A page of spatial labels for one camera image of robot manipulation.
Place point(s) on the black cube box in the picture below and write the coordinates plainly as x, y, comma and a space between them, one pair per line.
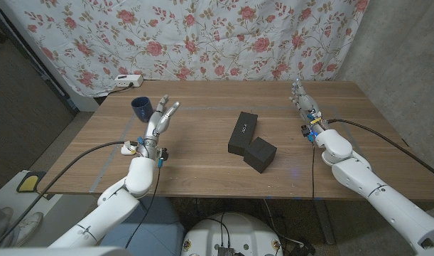
261, 154

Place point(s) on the grey metal table leg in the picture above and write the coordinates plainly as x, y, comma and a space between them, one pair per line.
325, 224

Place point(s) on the black plug adapter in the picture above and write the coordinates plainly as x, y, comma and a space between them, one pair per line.
303, 249

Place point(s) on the dark blue mug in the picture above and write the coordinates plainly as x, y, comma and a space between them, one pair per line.
142, 108

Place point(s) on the white sneaker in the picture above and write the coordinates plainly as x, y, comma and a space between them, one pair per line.
28, 227
6, 213

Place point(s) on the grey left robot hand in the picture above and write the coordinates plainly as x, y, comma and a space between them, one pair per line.
153, 128

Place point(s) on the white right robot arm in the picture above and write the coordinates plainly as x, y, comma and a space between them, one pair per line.
380, 199

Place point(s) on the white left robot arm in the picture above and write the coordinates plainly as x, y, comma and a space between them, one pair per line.
113, 206

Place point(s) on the yellow black foot pedal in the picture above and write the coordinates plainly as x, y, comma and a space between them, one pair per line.
29, 182

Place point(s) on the floral backdrop cloth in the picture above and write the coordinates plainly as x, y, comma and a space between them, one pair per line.
202, 35

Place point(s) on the white power strip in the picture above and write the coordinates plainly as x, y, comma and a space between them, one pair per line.
128, 80

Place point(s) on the white airpods case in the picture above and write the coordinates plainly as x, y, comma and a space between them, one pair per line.
127, 150

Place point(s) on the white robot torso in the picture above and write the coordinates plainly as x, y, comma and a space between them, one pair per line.
234, 231

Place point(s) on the long black box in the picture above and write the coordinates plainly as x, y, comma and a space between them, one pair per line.
243, 131

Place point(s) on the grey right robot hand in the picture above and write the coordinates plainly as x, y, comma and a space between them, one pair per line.
307, 106

